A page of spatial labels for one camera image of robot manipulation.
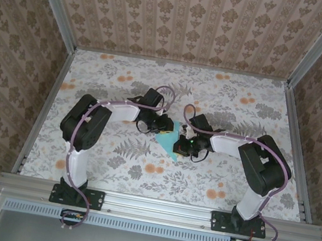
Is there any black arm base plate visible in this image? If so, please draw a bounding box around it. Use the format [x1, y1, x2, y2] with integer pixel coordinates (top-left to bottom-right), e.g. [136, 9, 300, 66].
[209, 210, 269, 240]
[48, 181, 107, 212]

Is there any light blue cloth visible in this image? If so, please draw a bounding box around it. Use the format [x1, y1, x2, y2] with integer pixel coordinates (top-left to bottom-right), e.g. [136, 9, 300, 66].
[151, 117, 189, 163]

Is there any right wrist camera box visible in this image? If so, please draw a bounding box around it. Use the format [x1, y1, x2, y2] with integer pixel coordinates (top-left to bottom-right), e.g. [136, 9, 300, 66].
[177, 123, 198, 146]

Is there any aluminium rear rail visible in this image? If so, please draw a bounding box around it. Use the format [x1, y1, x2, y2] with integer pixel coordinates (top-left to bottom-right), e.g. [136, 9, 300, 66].
[75, 42, 290, 86]

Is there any aluminium mounting rail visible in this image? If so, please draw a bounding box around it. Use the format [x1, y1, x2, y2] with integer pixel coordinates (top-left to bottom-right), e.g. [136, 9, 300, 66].
[0, 170, 322, 241]

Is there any aluminium side rail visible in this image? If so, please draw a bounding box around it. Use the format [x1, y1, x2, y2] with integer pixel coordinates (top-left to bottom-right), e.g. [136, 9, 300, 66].
[10, 40, 77, 181]
[263, 82, 322, 225]

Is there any floral patterned table cover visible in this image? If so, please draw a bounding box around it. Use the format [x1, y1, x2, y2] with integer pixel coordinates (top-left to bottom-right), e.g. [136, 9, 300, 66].
[18, 39, 322, 226]

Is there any slotted grey cable duct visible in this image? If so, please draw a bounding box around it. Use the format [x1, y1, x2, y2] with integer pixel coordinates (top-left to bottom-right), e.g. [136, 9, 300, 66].
[3, 196, 234, 241]

